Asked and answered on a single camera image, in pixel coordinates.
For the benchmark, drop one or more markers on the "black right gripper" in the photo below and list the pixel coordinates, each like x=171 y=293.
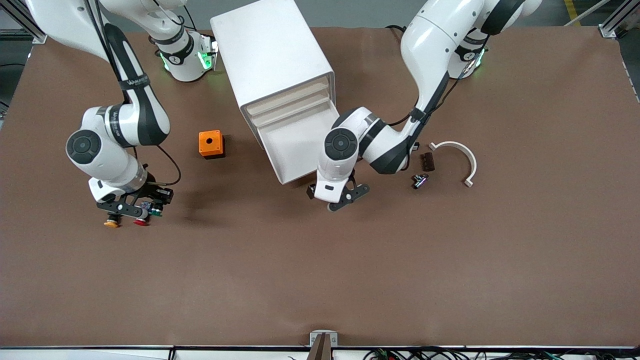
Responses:
x=151 y=191

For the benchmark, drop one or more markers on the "green push button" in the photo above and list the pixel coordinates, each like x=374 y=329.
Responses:
x=155 y=212

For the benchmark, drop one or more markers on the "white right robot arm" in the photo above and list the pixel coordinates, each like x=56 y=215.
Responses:
x=125 y=125

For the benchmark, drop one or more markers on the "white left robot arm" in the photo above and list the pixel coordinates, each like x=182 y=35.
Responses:
x=430 y=40

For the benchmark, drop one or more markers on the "red push button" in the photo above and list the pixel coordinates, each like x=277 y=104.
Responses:
x=141 y=222

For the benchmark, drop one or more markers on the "yellow push button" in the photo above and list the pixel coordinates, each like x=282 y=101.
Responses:
x=111 y=224

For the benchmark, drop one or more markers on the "white drawer cabinet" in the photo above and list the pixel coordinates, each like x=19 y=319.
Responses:
x=270 y=55

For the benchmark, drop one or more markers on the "small brown terminal block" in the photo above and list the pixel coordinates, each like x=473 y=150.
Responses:
x=428 y=161

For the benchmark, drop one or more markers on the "brown table cover sheet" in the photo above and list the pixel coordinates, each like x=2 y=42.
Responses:
x=320 y=275

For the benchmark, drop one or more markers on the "white curved plastic clip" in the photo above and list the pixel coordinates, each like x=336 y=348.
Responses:
x=457 y=145

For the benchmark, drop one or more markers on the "small metal key switch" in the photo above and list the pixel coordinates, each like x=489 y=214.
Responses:
x=420 y=180

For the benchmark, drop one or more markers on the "orange button enclosure box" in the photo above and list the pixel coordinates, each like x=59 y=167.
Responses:
x=210 y=145

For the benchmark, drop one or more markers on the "grey metal bracket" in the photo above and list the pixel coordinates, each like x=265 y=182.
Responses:
x=323 y=339

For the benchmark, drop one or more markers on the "white table edge rail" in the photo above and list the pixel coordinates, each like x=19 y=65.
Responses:
x=100 y=354

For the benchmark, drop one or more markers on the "aluminium frame profile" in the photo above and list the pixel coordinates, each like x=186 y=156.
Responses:
x=40 y=36
x=607 y=31

